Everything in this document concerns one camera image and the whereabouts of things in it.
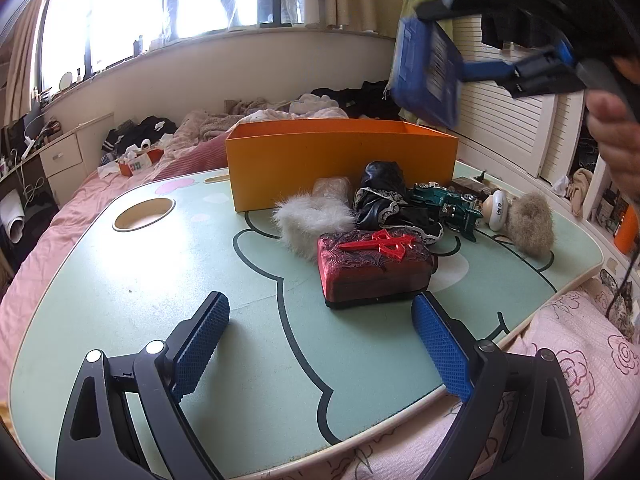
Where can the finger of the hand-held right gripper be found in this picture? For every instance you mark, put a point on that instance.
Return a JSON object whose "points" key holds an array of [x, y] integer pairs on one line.
{"points": [[487, 71], [450, 2]]}

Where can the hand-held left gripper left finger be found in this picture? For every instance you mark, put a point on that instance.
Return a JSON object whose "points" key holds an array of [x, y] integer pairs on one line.
{"points": [[202, 345]]}

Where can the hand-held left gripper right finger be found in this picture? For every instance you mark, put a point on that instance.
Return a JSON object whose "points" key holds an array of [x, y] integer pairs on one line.
{"points": [[442, 345]]}

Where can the blue card box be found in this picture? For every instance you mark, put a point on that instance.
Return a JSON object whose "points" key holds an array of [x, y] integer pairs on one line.
{"points": [[415, 75]]}

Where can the red patterned box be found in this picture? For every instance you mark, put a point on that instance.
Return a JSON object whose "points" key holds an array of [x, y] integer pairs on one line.
{"points": [[370, 270]]}

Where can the brown fur pompom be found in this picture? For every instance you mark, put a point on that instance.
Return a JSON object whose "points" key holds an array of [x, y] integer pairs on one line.
{"points": [[530, 227]]}

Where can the black lace cloth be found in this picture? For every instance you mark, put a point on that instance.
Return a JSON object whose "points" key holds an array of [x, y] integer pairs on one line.
{"points": [[375, 210]]}

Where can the white fur pompom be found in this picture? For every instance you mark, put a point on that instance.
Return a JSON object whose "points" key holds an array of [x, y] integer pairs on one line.
{"points": [[305, 220]]}

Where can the orange cardboard box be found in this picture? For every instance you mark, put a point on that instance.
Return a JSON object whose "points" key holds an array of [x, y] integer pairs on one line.
{"points": [[300, 165]]}

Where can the green cartoon print desktop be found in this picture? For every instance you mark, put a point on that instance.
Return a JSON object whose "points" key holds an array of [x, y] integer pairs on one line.
{"points": [[150, 270]]}

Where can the person's right hand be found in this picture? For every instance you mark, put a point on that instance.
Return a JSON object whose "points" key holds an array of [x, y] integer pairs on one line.
{"points": [[615, 130]]}

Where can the black hanging garment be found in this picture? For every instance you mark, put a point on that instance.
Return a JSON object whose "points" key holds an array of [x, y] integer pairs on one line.
{"points": [[520, 30]]}

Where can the white louvered door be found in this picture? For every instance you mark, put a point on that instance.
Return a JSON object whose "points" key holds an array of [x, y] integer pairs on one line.
{"points": [[500, 125]]}

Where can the rose print pink blanket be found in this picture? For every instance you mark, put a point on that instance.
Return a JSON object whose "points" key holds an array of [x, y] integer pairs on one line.
{"points": [[560, 320]]}

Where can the pile of black clothes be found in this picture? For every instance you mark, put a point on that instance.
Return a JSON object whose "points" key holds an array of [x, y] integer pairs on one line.
{"points": [[360, 100]]}

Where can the green toy car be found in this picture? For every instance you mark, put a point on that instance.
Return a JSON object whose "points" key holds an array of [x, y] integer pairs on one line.
{"points": [[455, 210]]}

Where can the small white device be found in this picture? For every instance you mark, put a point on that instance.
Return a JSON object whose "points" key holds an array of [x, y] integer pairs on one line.
{"points": [[495, 212]]}

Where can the beige crumpled clothing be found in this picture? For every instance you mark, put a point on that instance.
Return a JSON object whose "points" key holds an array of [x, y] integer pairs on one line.
{"points": [[580, 185]]}

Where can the beige wrapped bundle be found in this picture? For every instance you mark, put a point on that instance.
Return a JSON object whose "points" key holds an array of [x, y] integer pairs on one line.
{"points": [[332, 187]]}

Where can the small orange tissue box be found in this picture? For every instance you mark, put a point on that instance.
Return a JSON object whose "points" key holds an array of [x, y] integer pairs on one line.
{"points": [[145, 161]]}

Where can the orange container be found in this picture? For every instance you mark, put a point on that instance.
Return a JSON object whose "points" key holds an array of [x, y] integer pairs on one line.
{"points": [[626, 232]]}

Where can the pale pink quilt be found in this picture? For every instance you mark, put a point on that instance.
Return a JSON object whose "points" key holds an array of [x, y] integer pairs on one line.
{"points": [[270, 116]]}

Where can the black and white clothes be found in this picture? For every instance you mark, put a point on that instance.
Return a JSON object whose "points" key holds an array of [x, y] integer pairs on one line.
{"points": [[150, 127]]}

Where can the white paper roll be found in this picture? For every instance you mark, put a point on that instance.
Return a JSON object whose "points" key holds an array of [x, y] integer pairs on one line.
{"points": [[14, 215]]}

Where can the beige fleece clothes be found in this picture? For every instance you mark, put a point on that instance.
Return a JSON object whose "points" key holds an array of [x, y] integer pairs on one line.
{"points": [[240, 106]]}

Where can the white drawer cabinet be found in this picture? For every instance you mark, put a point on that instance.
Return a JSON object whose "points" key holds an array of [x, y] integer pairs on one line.
{"points": [[62, 155]]}

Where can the round white mirror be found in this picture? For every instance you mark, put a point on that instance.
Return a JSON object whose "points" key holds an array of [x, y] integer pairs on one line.
{"points": [[65, 79]]}

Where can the window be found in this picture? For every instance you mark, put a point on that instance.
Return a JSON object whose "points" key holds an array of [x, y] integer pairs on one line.
{"points": [[150, 5]]}

